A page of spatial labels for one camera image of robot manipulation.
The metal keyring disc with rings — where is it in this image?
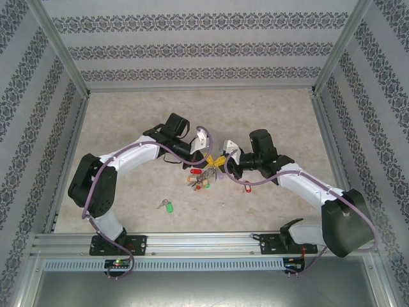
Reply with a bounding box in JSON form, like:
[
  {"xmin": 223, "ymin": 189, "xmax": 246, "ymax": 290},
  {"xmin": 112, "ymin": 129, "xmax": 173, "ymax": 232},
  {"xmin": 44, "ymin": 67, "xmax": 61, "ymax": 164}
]
[{"xmin": 184, "ymin": 164, "xmax": 225, "ymax": 193}]

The grey metal sheet panel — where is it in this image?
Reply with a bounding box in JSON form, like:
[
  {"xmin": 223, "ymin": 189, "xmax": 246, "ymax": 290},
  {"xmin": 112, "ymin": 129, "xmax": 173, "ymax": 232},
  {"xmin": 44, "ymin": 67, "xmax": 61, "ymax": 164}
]
[{"xmin": 30, "ymin": 270, "xmax": 389, "ymax": 307}]

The left control circuit board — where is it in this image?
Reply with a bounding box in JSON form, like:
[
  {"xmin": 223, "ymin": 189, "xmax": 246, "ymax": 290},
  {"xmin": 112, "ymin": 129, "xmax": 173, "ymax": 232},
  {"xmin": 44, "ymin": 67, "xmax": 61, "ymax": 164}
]
[{"xmin": 105, "ymin": 258, "xmax": 131, "ymax": 269}]

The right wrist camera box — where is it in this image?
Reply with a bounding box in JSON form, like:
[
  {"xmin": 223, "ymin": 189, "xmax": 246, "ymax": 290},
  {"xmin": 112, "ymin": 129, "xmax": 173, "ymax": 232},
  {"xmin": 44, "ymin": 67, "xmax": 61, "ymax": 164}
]
[{"xmin": 219, "ymin": 139, "xmax": 241, "ymax": 162}]

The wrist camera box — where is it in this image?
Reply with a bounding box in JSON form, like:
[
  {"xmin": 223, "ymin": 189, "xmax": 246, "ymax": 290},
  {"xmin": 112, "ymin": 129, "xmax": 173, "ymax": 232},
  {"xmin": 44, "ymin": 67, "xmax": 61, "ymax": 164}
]
[
  {"xmin": 190, "ymin": 127, "xmax": 213, "ymax": 155},
  {"xmin": 219, "ymin": 139, "xmax": 241, "ymax": 162}
]

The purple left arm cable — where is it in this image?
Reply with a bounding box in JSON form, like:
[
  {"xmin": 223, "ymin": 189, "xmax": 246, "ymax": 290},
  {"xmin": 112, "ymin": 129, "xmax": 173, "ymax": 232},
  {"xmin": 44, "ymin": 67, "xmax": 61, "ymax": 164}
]
[{"xmin": 81, "ymin": 125, "xmax": 214, "ymax": 279}]

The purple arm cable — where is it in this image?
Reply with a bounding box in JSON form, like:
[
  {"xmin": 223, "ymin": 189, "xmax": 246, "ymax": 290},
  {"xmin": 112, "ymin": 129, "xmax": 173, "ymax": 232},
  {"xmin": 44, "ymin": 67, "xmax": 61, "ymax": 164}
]
[
  {"xmin": 224, "ymin": 152, "xmax": 381, "ymax": 278},
  {"xmin": 81, "ymin": 125, "xmax": 214, "ymax": 279}
]

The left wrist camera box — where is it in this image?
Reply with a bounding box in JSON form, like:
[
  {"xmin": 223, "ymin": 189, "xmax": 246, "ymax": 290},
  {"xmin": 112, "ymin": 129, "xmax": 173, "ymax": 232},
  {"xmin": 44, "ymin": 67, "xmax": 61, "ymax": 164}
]
[{"xmin": 190, "ymin": 127, "xmax": 213, "ymax": 155}]

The thin black wire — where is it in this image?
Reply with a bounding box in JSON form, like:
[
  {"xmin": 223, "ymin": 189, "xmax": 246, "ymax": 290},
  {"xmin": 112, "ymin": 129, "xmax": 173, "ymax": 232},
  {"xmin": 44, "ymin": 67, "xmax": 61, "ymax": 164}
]
[{"xmin": 160, "ymin": 153, "xmax": 185, "ymax": 166}]

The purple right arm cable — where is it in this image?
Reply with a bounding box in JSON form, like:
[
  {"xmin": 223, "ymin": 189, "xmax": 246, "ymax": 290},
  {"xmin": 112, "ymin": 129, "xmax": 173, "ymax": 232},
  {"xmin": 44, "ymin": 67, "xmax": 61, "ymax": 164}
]
[{"xmin": 224, "ymin": 152, "xmax": 381, "ymax": 278}]

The aluminium side rail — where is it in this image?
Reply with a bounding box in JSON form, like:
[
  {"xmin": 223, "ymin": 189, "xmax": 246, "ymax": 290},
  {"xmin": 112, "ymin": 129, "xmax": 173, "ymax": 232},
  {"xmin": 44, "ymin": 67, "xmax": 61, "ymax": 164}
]
[
  {"xmin": 311, "ymin": 94, "xmax": 354, "ymax": 221},
  {"xmin": 44, "ymin": 95, "xmax": 89, "ymax": 234}
]

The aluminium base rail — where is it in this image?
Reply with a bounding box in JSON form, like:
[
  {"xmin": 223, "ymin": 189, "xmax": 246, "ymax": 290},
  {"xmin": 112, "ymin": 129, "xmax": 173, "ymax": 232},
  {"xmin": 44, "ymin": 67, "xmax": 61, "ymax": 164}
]
[{"xmin": 30, "ymin": 232, "xmax": 380, "ymax": 258}]

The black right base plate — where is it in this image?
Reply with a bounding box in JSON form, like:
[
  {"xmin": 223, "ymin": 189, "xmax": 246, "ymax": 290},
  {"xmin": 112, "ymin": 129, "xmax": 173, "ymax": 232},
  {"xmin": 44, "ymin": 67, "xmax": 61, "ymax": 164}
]
[{"xmin": 259, "ymin": 233, "xmax": 319, "ymax": 256}]

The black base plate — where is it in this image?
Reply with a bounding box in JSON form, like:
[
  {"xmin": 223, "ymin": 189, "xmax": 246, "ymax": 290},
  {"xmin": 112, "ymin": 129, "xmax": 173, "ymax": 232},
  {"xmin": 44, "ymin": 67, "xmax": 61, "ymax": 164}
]
[
  {"xmin": 259, "ymin": 233, "xmax": 319, "ymax": 256},
  {"xmin": 90, "ymin": 235, "xmax": 148, "ymax": 256}
]

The slotted grey cable duct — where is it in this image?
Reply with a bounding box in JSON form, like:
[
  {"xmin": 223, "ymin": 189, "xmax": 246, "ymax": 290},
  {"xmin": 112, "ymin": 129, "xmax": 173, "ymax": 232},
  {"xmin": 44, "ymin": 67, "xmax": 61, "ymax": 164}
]
[{"xmin": 43, "ymin": 258, "xmax": 306, "ymax": 272}]

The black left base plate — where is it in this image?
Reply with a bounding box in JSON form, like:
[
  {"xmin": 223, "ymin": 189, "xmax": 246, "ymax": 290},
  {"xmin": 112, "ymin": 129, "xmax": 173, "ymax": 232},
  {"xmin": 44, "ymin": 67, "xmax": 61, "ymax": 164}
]
[{"xmin": 90, "ymin": 235, "xmax": 148, "ymax": 256}]

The aluminium frame post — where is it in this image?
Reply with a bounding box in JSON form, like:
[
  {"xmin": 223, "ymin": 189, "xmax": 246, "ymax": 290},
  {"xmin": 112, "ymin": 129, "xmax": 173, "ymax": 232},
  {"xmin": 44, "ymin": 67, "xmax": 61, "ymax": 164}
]
[
  {"xmin": 27, "ymin": 0, "xmax": 91, "ymax": 98},
  {"xmin": 312, "ymin": 0, "xmax": 374, "ymax": 96}
]

